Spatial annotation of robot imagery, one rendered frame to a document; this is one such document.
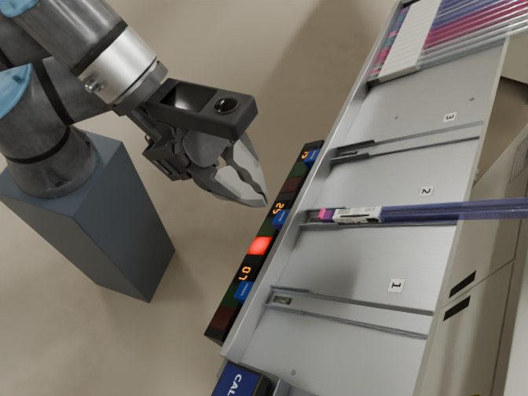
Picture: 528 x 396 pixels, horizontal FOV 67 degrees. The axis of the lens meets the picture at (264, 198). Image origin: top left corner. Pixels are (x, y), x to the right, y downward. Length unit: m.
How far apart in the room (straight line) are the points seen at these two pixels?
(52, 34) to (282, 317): 0.35
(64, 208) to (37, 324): 0.63
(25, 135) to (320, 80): 1.24
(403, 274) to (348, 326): 0.07
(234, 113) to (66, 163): 0.44
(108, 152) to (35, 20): 0.44
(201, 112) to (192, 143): 0.05
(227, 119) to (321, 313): 0.21
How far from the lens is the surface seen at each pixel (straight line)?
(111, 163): 0.83
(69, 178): 0.79
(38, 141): 0.73
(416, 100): 0.58
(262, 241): 0.56
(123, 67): 0.43
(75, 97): 0.68
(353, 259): 0.43
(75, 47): 0.43
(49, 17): 0.43
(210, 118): 0.40
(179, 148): 0.44
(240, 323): 0.45
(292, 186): 0.61
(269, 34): 1.92
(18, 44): 0.54
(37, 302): 1.39
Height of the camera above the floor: 1.18
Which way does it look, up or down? 60 degrees down
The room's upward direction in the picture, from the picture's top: straight up
